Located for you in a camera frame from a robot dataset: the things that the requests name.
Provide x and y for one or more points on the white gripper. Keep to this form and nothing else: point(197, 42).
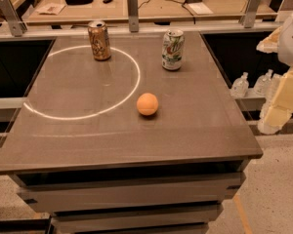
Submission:
point(292, 39)

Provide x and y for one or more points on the white green 7up can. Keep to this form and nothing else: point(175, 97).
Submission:
point(172, 49)

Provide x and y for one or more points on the brown gold soda can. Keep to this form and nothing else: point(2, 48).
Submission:
point(99, 40)

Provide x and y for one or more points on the clear plastic bottle right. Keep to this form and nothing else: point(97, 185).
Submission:
point(262, 83)

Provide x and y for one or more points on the clear plastic bottle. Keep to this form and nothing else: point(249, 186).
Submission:
point(262, 83)
point(240, 86)

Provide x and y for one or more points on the clear plastic bottle left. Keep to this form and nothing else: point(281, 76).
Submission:
point(240, 86)

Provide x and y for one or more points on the orange ball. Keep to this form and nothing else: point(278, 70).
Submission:
point(147, 104)

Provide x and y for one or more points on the grey table base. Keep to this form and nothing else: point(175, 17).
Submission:
point(169, 199)

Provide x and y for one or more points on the small black device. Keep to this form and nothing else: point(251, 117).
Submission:
point(107, 1)

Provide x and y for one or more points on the black cloth bundle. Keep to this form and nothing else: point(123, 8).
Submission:
point(78, 2)

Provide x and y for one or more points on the brown paper packet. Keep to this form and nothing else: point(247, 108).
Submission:
point(50, 9)

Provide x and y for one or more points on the right metal bracket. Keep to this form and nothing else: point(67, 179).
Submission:
point(248, 18)

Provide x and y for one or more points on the metal bracket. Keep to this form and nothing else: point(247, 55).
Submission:
point(133, 15)
point(248, 18)
point(16, 25)

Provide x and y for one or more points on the middle metal bracket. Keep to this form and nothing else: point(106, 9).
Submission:
point(133, 15)

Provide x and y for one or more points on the left metal bracket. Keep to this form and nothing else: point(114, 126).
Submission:
point(16, 25)

